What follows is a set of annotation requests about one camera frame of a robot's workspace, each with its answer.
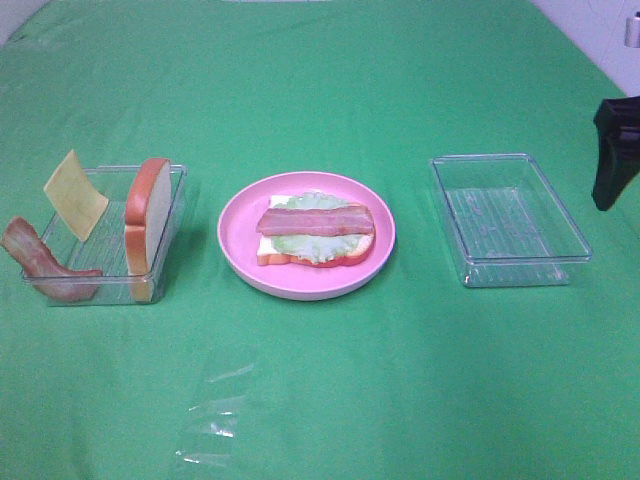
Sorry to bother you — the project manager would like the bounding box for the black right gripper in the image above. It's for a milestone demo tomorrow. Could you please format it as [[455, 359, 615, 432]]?
[[592, 96, 640, 211]]

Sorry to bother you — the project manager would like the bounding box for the bacon strip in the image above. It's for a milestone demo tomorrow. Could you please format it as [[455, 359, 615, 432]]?
[[1, 216, 103, 302], [256, 205, 375, 237]]

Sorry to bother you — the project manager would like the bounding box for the green lettuce leaf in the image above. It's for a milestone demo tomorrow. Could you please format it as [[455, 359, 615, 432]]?
[[257, 191, 374, 266]]

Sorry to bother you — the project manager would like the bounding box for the bread slice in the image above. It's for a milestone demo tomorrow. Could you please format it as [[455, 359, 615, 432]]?
[[124, 158, 171, 277], [256, 191, 376, 268]]

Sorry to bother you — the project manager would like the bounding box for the yellow cheese slice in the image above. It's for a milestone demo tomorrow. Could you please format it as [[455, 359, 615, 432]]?
[[43, 149, 109, 242]]

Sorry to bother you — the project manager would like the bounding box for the clear right plastic container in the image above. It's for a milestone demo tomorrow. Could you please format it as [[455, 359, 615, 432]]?
[[429, 153, 592, 288]]

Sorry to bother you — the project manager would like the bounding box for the clear plastic container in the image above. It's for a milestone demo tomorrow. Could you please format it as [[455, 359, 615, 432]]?
[[429, 153, 592, 288], [21, 164, 187, 306]]

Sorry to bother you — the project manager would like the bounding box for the green tablecloth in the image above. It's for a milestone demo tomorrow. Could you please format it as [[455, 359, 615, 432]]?
[[1, 1, 639, 479]]

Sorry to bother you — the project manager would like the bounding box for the pink plate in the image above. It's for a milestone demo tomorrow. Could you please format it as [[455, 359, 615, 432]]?
[[217, 171, 396, 301]]

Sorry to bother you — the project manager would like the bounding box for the upright bread slice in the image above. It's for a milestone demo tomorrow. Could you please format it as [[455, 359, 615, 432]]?
[[124, 158, 171, 277]]

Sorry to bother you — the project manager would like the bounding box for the clear plastic wrap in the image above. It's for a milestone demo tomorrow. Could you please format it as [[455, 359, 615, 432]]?
[[172, 344, 257, 479]]

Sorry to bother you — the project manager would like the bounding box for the clear left plastic container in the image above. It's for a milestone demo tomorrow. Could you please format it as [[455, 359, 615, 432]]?
[[21, 164, 187, 306]]

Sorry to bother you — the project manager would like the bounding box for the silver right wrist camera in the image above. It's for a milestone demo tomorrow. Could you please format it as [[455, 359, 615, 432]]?
[[624, 13, 640, 48]]

